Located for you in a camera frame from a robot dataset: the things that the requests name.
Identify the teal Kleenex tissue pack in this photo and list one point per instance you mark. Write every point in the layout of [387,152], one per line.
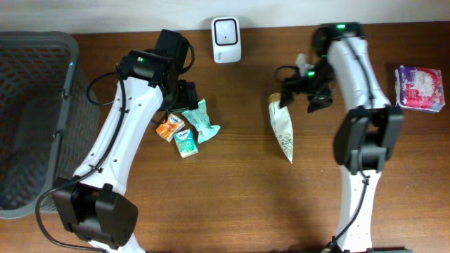
[185,143]

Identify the mint green wipes pouch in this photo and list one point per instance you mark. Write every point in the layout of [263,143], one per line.
[201,121]

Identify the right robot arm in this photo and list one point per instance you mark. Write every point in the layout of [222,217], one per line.
[367,136]

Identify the white barcode scanner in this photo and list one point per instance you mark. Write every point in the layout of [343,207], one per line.
[226,41]

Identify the grey plastic mesh basket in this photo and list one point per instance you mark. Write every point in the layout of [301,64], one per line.
[47,124]

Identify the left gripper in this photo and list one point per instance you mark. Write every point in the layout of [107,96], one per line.
[187,95]

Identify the white leaf-print tube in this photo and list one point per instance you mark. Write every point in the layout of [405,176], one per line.
[282,125]

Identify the red purple pad package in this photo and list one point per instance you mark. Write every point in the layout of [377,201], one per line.
[419,88]

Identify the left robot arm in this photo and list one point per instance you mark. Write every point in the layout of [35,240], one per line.
[92,204]

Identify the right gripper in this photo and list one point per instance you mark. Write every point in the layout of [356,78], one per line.
[291,88]

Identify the orange Kleenex tissue pack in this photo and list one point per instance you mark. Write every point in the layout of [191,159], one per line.
[170,127]

